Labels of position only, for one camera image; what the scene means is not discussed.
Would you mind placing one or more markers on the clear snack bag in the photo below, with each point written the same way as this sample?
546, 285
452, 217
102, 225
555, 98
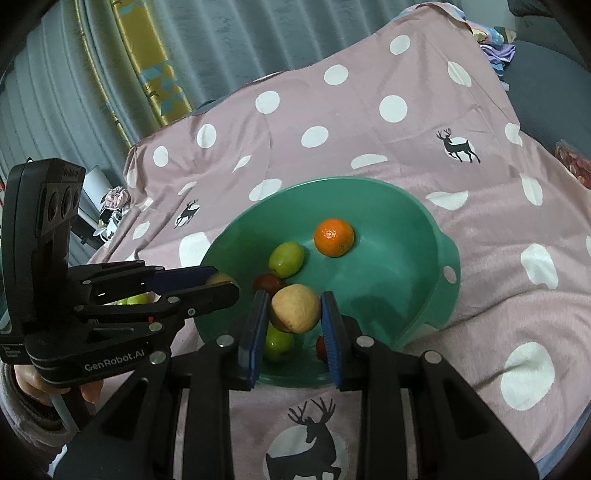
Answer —
575, 164

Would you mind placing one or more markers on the yellow patterned curtain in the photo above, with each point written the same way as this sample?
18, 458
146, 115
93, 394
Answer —
152, 60

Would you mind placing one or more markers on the orange tangerine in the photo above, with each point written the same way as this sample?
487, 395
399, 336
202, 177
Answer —
334, 237

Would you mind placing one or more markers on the pink polka dot blanket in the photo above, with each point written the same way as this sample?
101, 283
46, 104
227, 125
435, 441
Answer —
415, 152

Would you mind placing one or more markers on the person's left hand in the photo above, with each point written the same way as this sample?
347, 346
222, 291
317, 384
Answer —
32, 385

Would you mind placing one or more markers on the pile of clothes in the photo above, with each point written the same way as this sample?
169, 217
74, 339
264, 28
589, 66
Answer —
108, 226

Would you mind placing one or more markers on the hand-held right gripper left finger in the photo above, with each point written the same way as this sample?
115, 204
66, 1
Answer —
255, 344

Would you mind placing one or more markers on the grey sofa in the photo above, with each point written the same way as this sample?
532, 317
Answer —
545, 92

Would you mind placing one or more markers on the red cherry tomato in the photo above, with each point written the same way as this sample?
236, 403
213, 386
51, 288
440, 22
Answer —
320, 348
268, 281

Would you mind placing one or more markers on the pink crumpled cloth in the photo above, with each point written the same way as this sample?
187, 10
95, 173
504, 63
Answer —
115, 197

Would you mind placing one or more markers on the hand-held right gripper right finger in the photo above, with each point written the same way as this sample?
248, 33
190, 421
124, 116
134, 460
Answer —
333, 344

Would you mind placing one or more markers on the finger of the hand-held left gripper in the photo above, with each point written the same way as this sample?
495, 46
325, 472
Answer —
207, 297
184, 276

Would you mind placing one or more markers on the white cylinder appliance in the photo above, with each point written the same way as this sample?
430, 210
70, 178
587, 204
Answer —
94, 181

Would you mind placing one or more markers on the grey curtain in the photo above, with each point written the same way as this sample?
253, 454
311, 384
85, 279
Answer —
254, 37

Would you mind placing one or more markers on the tan longan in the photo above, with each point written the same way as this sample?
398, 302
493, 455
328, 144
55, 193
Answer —
295, 308
221, 278

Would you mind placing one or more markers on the green jujube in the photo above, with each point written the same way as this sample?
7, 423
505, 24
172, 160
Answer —
136, 300
278, 344
286, 259

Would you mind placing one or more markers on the colourful crumpled cloth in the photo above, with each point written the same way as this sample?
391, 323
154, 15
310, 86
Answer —
494, 41

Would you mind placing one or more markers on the green plastic bowl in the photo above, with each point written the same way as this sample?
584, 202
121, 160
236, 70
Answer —
383, 258

